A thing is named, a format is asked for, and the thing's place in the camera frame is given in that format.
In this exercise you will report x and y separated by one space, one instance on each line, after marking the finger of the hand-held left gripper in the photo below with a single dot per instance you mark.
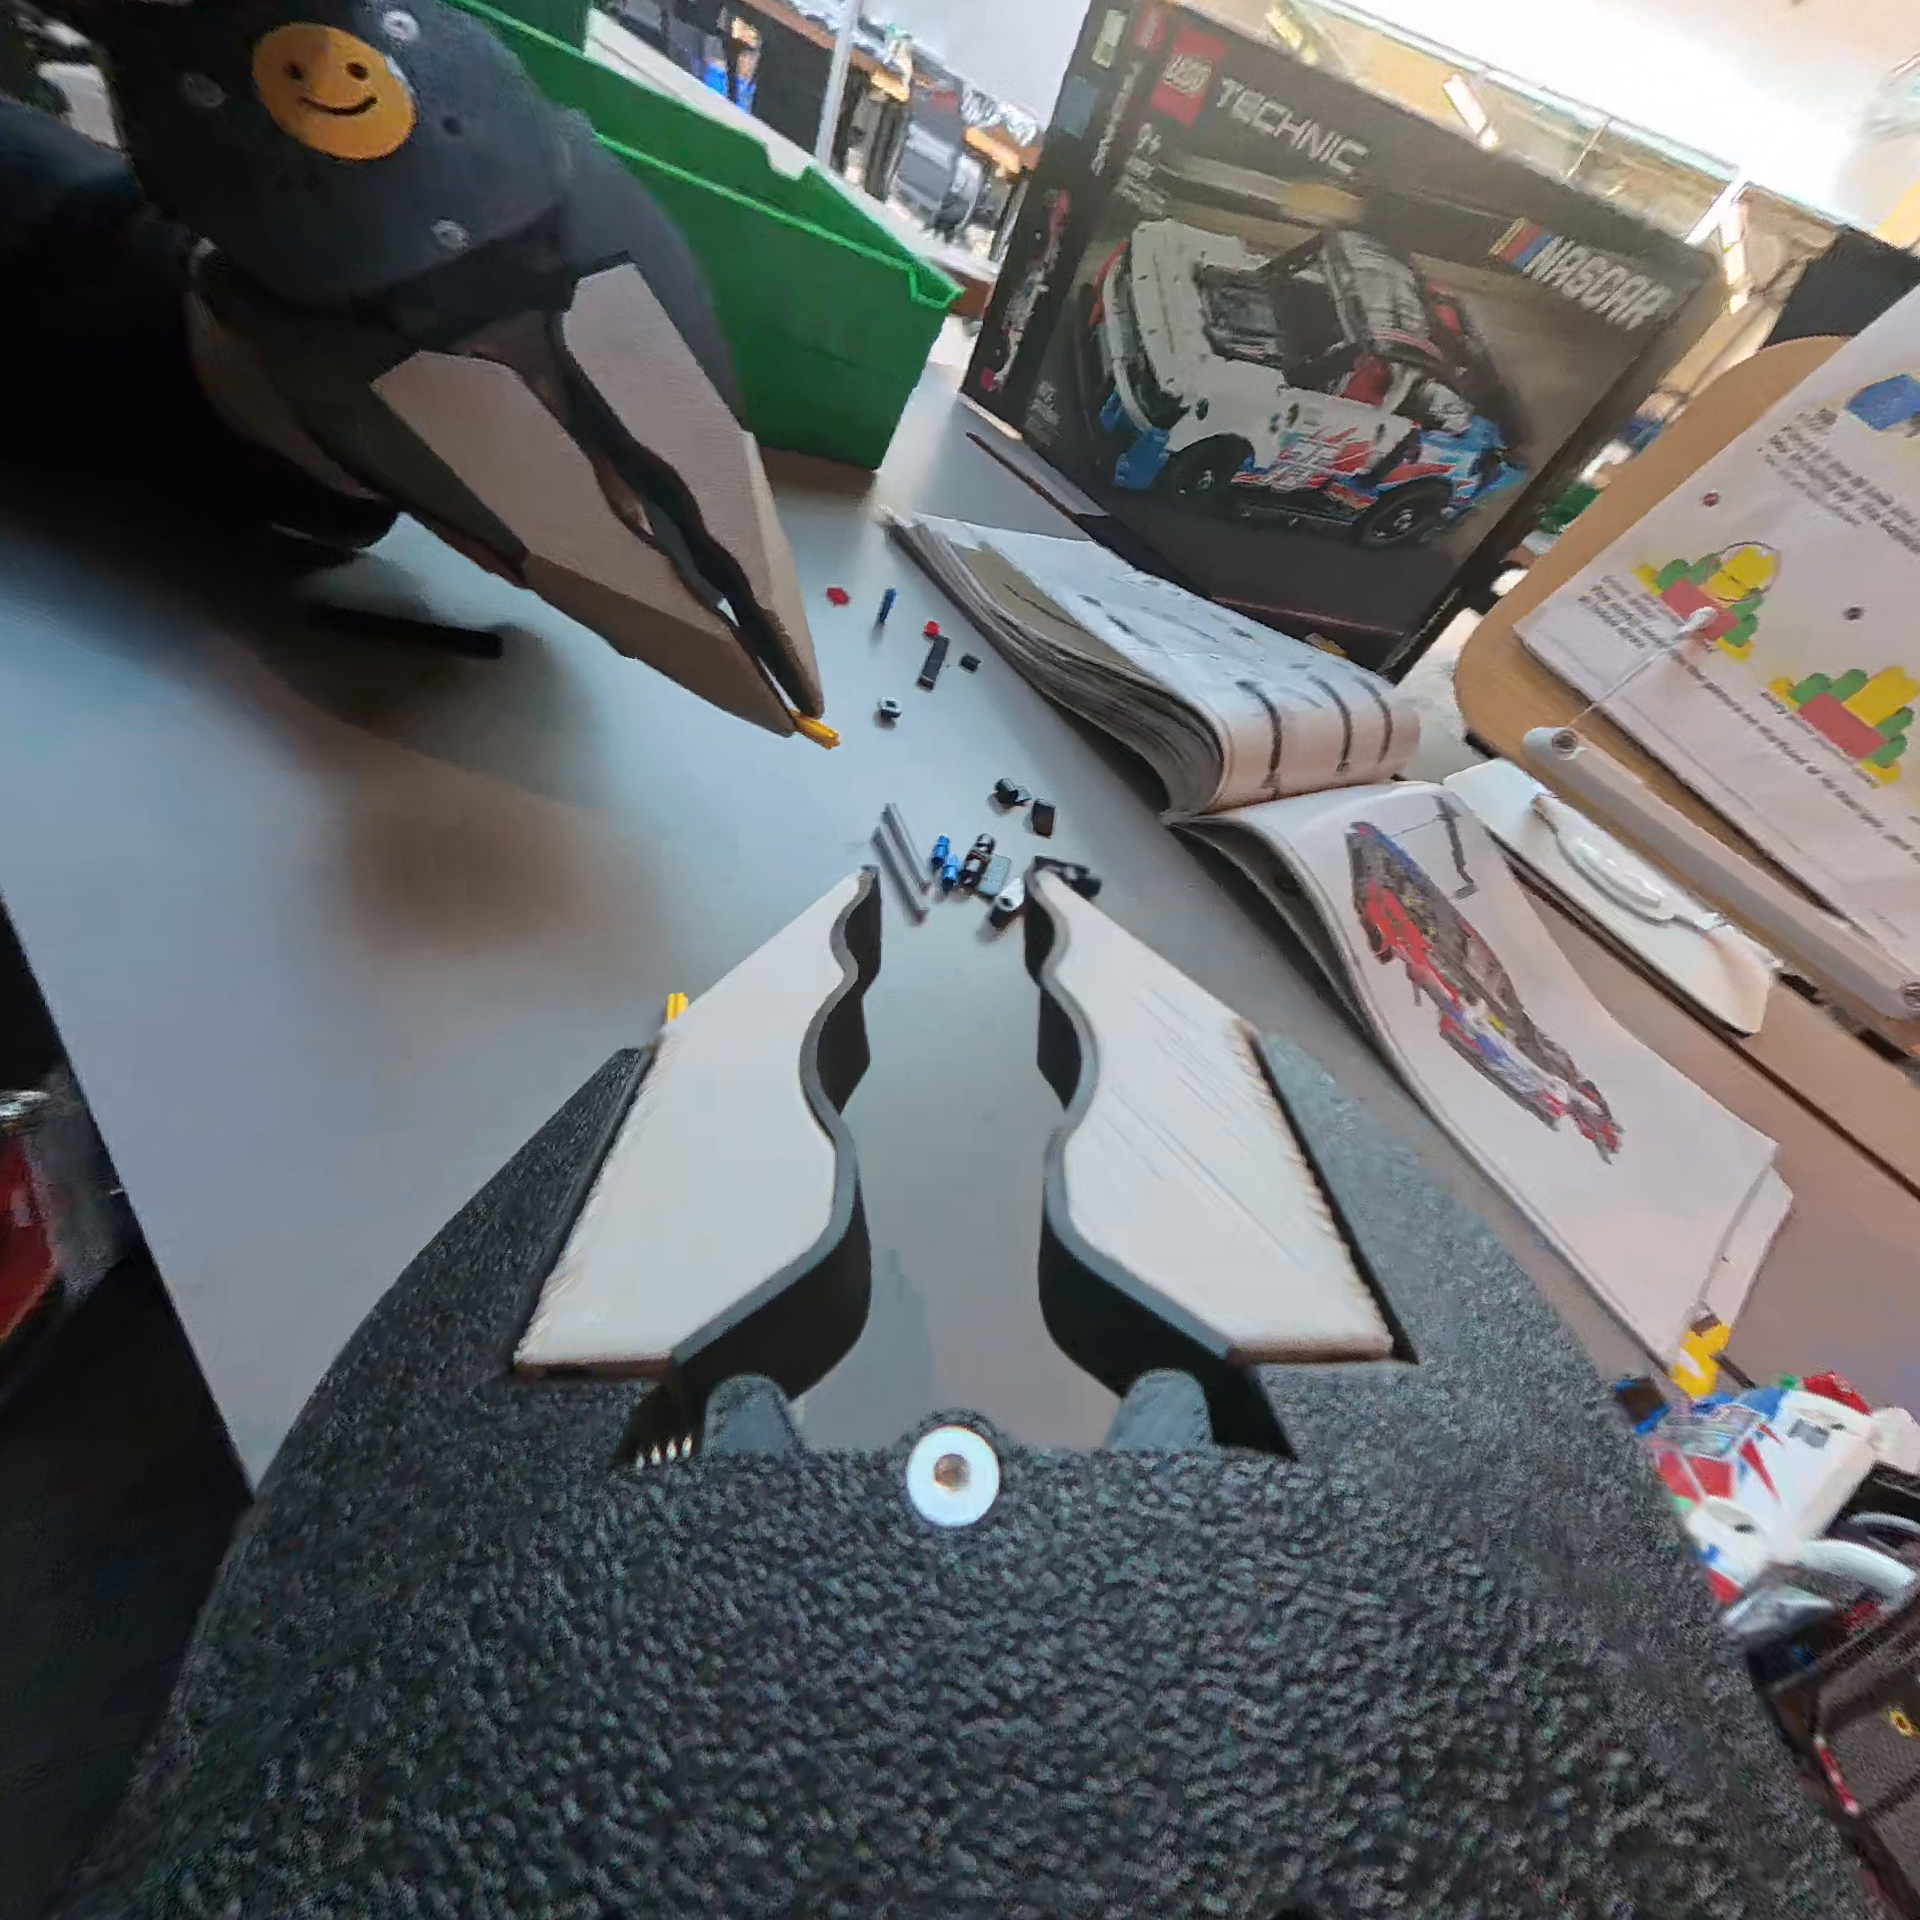
569 511
690 422

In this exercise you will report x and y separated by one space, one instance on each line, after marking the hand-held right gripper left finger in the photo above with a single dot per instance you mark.
705 1184

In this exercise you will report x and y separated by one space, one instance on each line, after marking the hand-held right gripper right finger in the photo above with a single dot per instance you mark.
1201 1184

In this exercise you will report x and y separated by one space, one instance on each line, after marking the person's left forearm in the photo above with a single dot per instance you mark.
60 195

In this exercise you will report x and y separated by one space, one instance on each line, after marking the green storage bin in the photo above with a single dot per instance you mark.
779 300

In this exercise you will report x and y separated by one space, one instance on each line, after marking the black hinge plate brick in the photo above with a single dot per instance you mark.
1068 875

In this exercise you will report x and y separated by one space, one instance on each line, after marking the open instruction booklet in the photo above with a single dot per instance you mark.
1201 705

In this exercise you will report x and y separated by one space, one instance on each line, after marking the black toy car set box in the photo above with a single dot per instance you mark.
1275 195

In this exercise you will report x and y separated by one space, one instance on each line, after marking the wooden document stand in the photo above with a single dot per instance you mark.
1530 646

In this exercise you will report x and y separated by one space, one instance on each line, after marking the partly built toy car model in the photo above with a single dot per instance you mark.
1800 1470

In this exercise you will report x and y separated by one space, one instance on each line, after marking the printed instruction sheet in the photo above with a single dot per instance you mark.
1800 600

